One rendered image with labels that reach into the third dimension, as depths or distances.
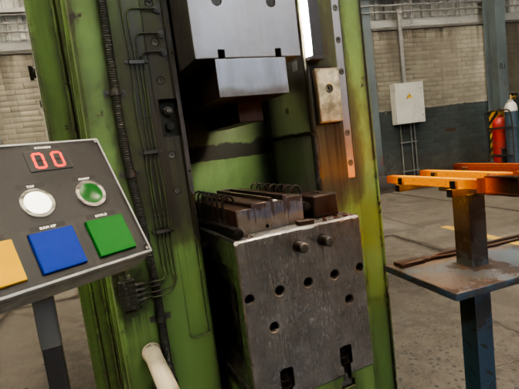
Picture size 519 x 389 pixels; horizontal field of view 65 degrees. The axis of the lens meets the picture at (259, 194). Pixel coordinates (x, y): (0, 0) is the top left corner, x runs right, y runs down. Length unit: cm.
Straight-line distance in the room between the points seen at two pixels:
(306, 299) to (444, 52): 819
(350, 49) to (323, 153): 36
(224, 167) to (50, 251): 90
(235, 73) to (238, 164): 57
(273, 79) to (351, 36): 44
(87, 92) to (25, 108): 611
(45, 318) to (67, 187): 26
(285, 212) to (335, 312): 31
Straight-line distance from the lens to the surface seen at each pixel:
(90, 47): 116
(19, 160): 87
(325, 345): 121
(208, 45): 107
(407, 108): 825
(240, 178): 158
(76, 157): 91
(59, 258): 78
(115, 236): 83
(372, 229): 150
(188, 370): 129
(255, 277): 104
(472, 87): 938
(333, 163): 137
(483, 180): 109
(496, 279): 124
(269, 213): 110
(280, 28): 117
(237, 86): 108
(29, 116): 722
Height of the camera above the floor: 114
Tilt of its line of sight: 7 degrees down
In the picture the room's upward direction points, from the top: 7 degrees counter-clockwise
